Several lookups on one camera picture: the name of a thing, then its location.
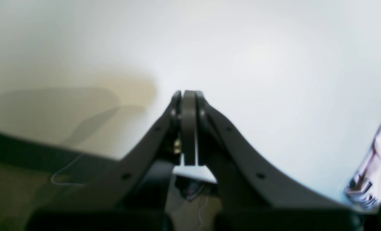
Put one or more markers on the white printed paper sheet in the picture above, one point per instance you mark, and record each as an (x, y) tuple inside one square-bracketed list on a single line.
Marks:
[(364, 189)]

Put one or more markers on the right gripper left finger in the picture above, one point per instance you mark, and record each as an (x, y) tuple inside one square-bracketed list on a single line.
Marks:
[(131, 196)]

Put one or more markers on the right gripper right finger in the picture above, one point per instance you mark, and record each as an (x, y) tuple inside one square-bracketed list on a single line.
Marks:
[(255, 195)]

